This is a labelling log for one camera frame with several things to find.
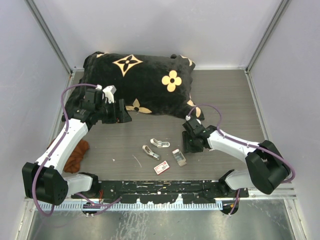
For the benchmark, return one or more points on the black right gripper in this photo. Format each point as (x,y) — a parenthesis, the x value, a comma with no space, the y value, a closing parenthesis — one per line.
(189,144)

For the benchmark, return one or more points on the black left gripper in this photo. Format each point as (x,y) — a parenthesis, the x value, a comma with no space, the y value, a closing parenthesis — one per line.
(119,111)

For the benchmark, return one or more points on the staple box tray with staples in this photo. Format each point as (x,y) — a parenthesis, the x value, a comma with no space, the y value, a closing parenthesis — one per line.
(179,157)

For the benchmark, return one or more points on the red white staple box sleeve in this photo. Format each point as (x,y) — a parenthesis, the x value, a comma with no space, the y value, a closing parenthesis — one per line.
(161,168)

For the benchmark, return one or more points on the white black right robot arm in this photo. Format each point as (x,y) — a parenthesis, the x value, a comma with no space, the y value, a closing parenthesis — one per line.
(265,167)

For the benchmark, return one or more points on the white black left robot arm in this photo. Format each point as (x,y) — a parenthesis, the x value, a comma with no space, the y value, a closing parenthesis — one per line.
(43,180)

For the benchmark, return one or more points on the black floral pattern pillow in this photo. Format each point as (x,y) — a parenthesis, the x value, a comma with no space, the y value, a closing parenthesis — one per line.
(156,85)

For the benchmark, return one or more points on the brown crumpled cloth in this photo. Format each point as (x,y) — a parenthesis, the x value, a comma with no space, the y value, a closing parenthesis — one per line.
(73,164)

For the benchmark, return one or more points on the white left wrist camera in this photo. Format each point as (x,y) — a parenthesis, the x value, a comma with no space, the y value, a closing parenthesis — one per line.
(109,92)

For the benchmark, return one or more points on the white slotted cable duct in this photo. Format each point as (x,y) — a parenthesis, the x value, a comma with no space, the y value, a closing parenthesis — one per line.
(83,205)

